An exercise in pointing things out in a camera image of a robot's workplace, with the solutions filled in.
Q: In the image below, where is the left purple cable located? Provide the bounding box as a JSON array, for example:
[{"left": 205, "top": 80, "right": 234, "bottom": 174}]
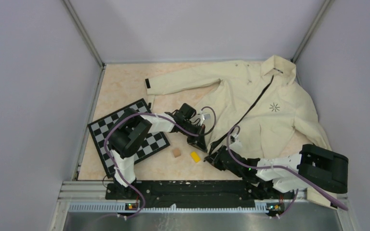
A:
[{"left": 103, "top": 106, "right": 217, "bottom": 220}]

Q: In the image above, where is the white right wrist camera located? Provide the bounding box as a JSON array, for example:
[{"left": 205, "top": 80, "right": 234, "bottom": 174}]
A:
[{"left": 229, "top": 135, "right": 242, "bottom": 150}]

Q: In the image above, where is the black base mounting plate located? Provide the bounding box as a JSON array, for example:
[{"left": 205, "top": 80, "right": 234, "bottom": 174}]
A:
[{"left": 105, "top": 180, "right": 294, "bottom": 208}]

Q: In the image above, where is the cream zip-up jacket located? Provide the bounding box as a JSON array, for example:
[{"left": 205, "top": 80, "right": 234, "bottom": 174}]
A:
[{"left": 145, "top": 55, "right": 338, "bottom": 209}]

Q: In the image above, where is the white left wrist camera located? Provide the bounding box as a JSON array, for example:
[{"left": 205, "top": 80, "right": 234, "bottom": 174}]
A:
[{"left": 199, "top": 113, "right": 211, "bottom": 124}]

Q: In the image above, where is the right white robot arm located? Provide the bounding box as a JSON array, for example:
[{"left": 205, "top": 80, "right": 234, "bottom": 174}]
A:
[{"left": 204, "top": 144, "right": 349, "bottom": 198}]

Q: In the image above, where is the small wooden letter cube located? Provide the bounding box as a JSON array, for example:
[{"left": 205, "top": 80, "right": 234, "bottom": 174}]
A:
[{"left": 172, "top": 148, "right": 181, "bottom": 158}]

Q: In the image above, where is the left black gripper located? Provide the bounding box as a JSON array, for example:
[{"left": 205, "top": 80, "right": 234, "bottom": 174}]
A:
[{"left": 180, "top": 120, "right": 207, "bottom": 152}]

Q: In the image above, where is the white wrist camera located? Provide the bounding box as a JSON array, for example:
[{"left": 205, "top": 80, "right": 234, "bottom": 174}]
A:
[
  {"left": 229, "top": 135, "right": 242, "bottom": 150},
  {"left": 199, "top": 113, "right": 211, "bottom": 124}
]

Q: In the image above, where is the yellow rectangular block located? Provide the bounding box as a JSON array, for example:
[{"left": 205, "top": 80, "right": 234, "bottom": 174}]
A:
[{"left": 190, "top": 152, "right": 201, "bottom": 163}]

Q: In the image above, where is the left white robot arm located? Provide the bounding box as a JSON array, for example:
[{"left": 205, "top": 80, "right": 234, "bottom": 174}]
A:
[{"left": 104, "top": 103, "right": 216, "bottom": 199}]

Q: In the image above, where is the grey slotted cable duct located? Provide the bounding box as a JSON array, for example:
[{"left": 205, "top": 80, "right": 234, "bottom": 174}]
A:
[{"left": 68, "top": 202, "right": 268, "bottom": 213}]

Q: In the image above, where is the black white checkerboard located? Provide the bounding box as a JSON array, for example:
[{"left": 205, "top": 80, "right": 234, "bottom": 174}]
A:
[{"left": 88, "top": 98, "right": 170, "bottom": 178}]

